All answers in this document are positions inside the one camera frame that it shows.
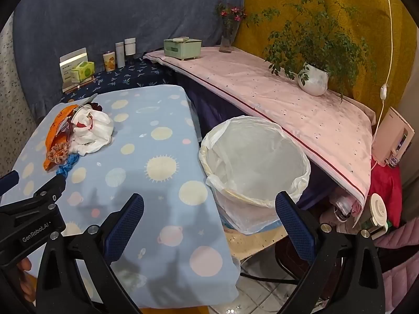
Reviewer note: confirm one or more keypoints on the white slim bottle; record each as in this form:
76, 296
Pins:
120, 55

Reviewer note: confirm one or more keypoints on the blue-grey backdrop cloth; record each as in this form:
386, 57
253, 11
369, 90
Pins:
98, 13

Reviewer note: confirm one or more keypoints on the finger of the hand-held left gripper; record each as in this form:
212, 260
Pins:
45, 191
9, 179

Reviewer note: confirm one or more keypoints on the green plant in white pot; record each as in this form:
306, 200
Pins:
312, 80

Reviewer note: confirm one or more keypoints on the bin with white bag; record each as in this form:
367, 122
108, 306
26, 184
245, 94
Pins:
255, 163

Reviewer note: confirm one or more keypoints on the blue planet print blanket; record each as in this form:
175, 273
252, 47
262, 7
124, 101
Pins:
147, 130

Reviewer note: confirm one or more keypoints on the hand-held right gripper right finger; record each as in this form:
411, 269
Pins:
294, 229

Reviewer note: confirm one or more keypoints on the white capped jar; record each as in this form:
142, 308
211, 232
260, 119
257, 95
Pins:
130, 47

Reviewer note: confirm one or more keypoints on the pink and white appliance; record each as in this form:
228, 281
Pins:
389, 137

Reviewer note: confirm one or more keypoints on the yellow printed cup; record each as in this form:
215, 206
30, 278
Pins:
109, 61

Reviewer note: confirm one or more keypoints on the pale green tissue box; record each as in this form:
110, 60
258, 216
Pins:
181, 49

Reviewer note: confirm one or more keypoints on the dark purple cloth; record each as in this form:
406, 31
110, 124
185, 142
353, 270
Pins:
209, 111

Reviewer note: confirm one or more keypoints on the beige braided scrunchie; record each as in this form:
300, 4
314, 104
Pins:
59, 153

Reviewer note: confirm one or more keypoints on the white card box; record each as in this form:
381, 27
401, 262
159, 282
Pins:
68, 63

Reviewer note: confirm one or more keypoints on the white round lidded container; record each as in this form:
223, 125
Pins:
378, 209

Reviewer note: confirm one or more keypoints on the navy floral cloth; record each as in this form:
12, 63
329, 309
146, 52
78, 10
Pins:
131, 75

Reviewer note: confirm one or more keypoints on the glass vase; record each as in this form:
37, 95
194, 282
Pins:
227, 41

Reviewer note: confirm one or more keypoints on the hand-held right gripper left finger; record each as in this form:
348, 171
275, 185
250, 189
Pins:
126, 225

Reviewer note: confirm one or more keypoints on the pink quilted garment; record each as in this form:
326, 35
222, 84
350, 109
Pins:
399, 268

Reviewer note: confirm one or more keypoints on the green tissue pack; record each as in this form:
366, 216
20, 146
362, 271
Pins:
82, 71

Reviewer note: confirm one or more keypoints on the pink plastic bag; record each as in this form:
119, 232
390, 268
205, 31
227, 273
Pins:
342, 206

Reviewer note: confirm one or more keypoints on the person's left hand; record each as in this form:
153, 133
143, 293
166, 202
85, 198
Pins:
24, 281

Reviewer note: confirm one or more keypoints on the red cloth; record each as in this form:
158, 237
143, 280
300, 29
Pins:
388, 186

